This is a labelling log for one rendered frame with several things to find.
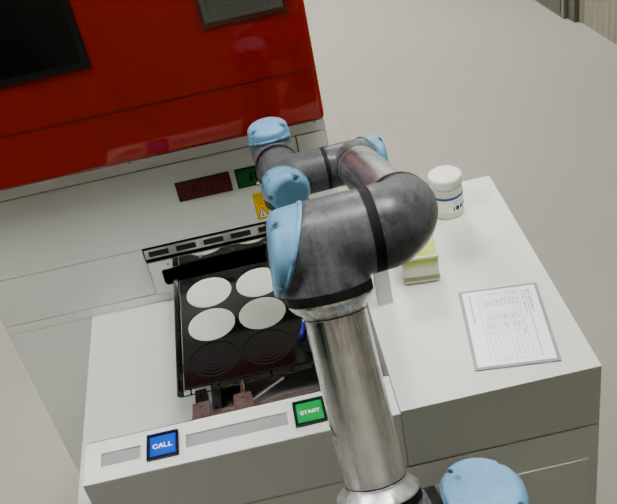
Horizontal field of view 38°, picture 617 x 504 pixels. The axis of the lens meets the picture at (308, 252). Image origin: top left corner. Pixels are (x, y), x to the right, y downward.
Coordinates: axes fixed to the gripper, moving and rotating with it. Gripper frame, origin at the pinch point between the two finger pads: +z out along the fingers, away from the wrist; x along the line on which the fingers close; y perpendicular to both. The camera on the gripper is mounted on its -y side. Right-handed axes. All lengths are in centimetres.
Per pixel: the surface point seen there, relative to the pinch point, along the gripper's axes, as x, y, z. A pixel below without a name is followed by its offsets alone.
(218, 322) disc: 18.6, -1.5, 8.7
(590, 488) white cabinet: -55, -22, 35
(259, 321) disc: 9.7, -1.6, 8.7
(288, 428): -3.2, -35.3, 2.7
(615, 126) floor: -88, 215, 98
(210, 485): 10.9, -42.0, 9.8
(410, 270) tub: -22.4, 0.7, -1.5
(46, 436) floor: 110, 43, 99
